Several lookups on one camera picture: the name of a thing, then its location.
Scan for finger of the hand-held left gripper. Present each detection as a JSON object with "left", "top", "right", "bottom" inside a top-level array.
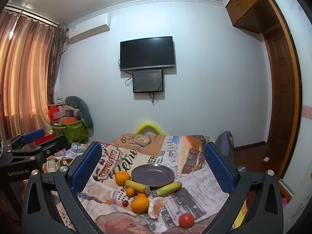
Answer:
[
  {"left": 5, "top": 129, "right": 47, "bottom": 151},
  {"left": 7, "top": 135, "right": 68, "bottom": 167}
]

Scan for medium orange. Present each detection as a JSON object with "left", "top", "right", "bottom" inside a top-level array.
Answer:
[{"left": 115, "top": 171, "right": 131, "bottom": 186}]

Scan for dark round plate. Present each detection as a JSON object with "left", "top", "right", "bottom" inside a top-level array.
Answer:
[{"left": 131, "top": 164, "right": 175, "bottom": 188}]

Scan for red box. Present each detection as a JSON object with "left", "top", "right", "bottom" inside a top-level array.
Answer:
[{"left": 48, "top": 105, "right": 62, "bottom": 121}]

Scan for blue chair back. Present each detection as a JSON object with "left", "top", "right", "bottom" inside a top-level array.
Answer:
[{"left": 214, "top": 131, "right": 235, "bottom": 157}]

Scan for green storage box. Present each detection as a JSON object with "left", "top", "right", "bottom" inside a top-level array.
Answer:
[{"left": 52, "top": 120, "right": 88, "bottom": 145}]

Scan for orange brown curtain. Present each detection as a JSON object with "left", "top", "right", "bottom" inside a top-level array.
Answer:
[{"left": 0, "top": 8, "right": 66, "bottom": 140}]

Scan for yellow foam ring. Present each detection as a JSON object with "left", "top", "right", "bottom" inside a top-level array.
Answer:
[{"left": 135, "top": 122, "right": 164, "bottom": 135}]

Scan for framed mirror panel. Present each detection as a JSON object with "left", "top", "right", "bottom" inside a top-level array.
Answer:
[{"left": 272, "top": 0, "right": 312, "bottom": 197}]

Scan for white air conditioner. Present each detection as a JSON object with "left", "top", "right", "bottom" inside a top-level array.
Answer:
[{"left": 67, "top": 13, "right": 111, "bottom": 45}]

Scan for peeled orange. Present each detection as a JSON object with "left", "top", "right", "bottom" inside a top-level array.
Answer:
[{"left": 148, "top": 197, "right": 168, "bottom": 219}]

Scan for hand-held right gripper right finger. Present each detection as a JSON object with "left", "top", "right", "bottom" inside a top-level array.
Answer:
[{"left": 203, "top": 141, "right": 285, "bottom": 234}]

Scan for large orange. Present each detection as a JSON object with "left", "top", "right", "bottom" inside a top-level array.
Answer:
[{"left": 131, "top": 196, "right": 150, "bottom": 213}]

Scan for small black monitor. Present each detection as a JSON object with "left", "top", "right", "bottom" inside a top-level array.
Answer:
[{"left": 132, "top": 69, "right": 164, "bottom": 93}]

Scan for grey plush toy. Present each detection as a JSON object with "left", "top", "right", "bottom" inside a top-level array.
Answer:
[{"left": 65, "top": 96, "right": 94, "bottom": 129}]

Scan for red tomato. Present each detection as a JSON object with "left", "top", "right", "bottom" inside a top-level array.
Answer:
[{"left": 178, "top": 213, "right": 195, "bottom": 229}]

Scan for wooden overhead cabinet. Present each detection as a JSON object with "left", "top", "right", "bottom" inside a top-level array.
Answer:
[{"left": 225, "top": 0, "right": 288, "bottom": 35}]

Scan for wooden door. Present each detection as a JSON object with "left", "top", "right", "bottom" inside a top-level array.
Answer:
[{"left": 263, "top": 28, "right": 301, "bottom": 158}]

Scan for yellow table cover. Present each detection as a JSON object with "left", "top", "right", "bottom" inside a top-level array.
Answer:
[{"left": 231, "top": 200, "right": 247, "bottom": 230}]

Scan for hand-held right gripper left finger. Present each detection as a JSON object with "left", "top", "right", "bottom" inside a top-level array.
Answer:
[{"left": 21, "top": 141, "right": 103, "bottom": 234}]

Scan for black wall television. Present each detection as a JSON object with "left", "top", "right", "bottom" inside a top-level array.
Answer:
[{"left": 120, "top": 36, "right": 176, "bottom": 72}]

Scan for black monitor cable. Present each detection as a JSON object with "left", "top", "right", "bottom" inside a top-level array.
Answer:
[{"left": 125, "top": 77, "right": 166, "bottom": 106}]

